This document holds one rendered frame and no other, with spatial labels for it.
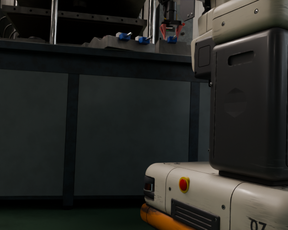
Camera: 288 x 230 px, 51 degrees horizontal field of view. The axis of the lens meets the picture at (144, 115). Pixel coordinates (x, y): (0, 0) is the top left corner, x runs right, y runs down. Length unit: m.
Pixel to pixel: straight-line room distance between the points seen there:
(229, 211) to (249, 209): 0.07
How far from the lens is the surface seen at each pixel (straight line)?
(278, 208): 0.76
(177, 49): 1.67
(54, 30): 2.43
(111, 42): 1.50
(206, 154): 1.66
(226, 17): 0.97
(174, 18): 1.71
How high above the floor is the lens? 0.42
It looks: 2 degrees up
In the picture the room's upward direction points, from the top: 2 degrees clockwise
